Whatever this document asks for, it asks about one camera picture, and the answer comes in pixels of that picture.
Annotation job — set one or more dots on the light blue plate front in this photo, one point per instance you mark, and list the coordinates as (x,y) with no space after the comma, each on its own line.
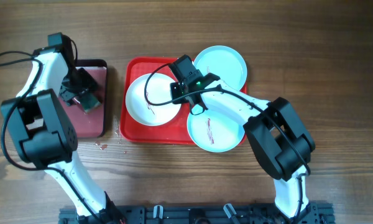
(213,131)

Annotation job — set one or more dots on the black mounting rail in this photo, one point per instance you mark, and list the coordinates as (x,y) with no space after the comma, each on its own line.
(254,213)

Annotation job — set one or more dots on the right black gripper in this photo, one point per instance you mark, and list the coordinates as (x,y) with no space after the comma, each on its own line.
(175,88)

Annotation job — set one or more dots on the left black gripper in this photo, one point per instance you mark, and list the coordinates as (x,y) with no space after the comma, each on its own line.
(91,86)

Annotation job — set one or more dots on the red plastic tray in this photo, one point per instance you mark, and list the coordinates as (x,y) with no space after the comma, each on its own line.
(172,132)

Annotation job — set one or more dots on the white plate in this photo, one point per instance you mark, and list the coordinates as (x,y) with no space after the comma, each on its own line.
(158,91)

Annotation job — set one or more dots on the light blue plate back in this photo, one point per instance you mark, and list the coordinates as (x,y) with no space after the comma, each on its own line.
(224,62)

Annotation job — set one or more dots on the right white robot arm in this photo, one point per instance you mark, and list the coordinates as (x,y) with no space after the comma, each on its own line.
(280,142)

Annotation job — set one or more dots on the dark water tray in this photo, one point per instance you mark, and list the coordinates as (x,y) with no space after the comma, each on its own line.
(91,124)

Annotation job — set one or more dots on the green yellow sponge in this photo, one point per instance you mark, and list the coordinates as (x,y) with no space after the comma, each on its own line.
(88,102)

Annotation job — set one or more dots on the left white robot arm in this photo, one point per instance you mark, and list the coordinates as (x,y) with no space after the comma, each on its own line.
(37,134)

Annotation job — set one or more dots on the light blue plate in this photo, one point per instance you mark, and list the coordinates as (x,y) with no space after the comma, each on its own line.
(213,131)
(224,62)

